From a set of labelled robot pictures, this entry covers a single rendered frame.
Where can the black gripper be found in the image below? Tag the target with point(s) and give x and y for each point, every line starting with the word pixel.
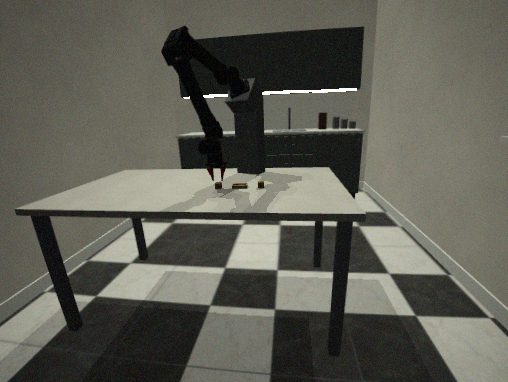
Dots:
pixel 219 165

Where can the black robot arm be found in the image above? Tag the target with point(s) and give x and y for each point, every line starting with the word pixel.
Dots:
pixel 184 45

